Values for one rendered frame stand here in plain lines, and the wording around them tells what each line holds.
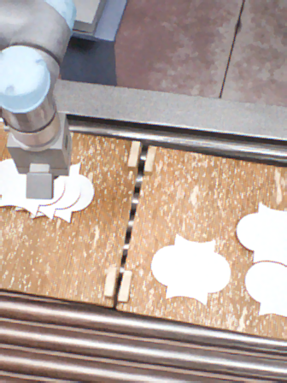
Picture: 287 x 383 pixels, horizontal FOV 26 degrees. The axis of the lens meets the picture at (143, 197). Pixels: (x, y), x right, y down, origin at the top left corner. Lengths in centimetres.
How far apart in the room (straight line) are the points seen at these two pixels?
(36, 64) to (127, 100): 59
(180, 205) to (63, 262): 26
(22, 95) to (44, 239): 49
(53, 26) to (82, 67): 90
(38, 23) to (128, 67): 166
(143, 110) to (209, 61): 121
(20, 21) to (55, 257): 52
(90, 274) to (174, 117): 39
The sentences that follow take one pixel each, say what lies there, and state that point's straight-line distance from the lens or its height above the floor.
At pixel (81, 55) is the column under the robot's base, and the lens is 173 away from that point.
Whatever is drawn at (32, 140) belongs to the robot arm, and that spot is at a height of 131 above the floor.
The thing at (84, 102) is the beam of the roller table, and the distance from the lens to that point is 140.
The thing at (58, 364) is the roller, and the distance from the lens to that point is 122.
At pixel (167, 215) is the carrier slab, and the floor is 94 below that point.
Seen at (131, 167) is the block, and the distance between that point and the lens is 128.
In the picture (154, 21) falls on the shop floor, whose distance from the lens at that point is 266.
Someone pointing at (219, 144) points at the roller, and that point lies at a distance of 135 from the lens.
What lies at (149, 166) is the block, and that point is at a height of 96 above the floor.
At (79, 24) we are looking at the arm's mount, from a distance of 153.
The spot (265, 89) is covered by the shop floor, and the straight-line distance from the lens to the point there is 253.
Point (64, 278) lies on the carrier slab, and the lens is 123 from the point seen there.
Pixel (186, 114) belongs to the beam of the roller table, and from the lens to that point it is 138.
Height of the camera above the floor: 212
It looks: 68 degrees down
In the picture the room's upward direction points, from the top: straight up
